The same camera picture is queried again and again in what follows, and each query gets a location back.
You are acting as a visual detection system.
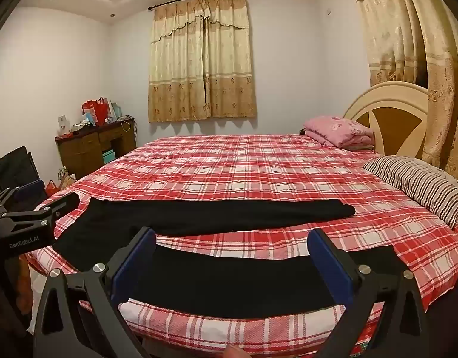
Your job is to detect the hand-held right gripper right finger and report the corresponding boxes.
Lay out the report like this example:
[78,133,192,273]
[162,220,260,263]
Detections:
[307,227,429,358]

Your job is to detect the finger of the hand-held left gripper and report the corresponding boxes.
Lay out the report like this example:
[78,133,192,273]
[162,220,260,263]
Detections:
[1,192,81,228]
[0,179,47,217]

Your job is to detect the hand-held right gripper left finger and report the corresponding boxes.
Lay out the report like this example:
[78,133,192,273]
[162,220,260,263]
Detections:
[27,227,157,358]

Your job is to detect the black pants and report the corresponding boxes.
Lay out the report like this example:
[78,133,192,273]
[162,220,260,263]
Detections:
[53,197,408,308]

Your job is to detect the floral paper bag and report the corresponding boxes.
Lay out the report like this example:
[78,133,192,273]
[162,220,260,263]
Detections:
[57,168,78,191]

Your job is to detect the brown wooden desk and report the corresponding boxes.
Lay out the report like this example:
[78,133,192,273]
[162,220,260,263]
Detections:
[55,117,136,180]

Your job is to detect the red gift bag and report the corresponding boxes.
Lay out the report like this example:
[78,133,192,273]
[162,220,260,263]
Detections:
[82,97,109,126]

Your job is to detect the striped pillow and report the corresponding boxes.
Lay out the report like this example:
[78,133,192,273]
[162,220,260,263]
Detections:
[363,155,458,230]

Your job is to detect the pink folded blanket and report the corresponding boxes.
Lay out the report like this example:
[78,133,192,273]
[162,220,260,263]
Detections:
[303,115,376,152]

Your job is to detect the bed with red plaid sheet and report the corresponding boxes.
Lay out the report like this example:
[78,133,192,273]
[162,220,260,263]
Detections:
[25,133,458,358]

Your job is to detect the cream wooden headboard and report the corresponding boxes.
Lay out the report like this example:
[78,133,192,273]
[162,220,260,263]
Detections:
[343,81,429,159]

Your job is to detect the beige window curtain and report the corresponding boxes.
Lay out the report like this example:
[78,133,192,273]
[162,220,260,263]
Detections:
[147,0,258,123]

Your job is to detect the large floral beige curtain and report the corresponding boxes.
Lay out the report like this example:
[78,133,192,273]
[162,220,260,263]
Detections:
[346,0,458,191]

